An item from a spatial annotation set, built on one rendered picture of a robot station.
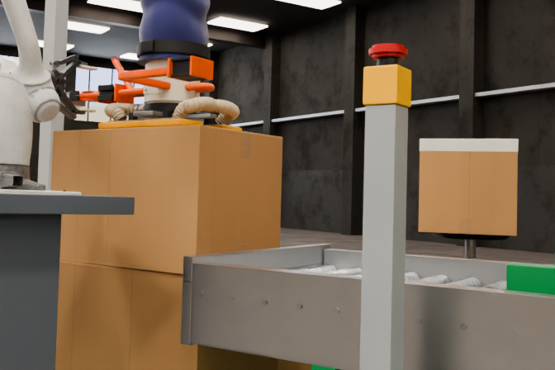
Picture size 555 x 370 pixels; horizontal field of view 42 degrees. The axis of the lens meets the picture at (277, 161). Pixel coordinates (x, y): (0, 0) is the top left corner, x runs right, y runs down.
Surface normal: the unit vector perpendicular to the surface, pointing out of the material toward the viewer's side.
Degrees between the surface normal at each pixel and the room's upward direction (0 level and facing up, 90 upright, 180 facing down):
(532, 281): 90
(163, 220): 90
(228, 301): 90
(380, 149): 90
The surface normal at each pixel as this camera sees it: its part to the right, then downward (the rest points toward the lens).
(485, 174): -0.31, -0.05
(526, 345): -0.54, -0.05
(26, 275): 0.55, -0.02
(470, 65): -0.83, -0.05
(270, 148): 0.83, 0.00
